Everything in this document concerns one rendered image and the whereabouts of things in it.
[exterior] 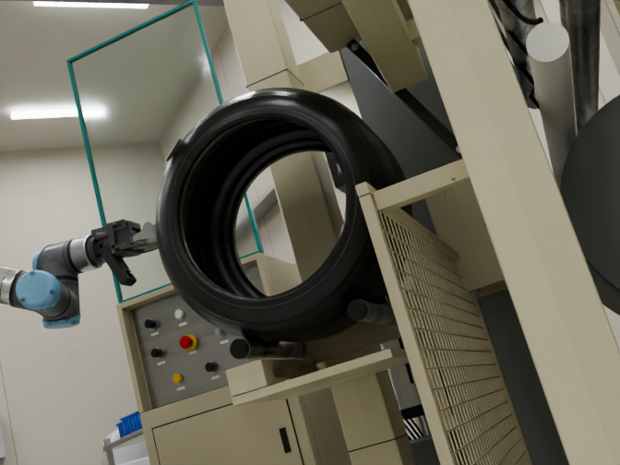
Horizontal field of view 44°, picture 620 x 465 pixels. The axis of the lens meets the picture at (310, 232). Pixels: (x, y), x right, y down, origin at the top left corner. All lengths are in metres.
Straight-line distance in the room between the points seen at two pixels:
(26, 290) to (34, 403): 9.12
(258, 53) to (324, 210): 0.51
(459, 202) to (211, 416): 1.08
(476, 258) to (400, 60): 0.51
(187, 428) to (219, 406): 0.13
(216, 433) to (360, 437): 0.64
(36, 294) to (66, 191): 10.02
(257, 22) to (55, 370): 9.14
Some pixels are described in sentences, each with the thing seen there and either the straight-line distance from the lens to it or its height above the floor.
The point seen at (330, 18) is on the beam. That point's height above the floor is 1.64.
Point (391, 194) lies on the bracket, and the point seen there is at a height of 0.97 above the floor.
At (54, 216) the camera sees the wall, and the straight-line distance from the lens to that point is 11.71.
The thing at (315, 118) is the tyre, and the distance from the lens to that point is 1.69.
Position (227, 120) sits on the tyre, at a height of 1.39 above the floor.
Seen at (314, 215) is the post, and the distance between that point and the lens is 2.06.
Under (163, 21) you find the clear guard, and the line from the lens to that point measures 2.88.
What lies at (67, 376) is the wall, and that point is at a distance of 11.10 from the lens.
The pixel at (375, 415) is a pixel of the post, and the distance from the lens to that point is 1.98.
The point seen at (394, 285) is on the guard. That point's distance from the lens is 1.08.
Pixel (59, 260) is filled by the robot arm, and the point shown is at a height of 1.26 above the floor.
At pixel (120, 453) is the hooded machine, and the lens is 10.15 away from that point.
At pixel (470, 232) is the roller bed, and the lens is 1.88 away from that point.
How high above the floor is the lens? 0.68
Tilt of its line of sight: 14 degrees up
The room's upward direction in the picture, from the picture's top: 16 degrees counter-clockwise
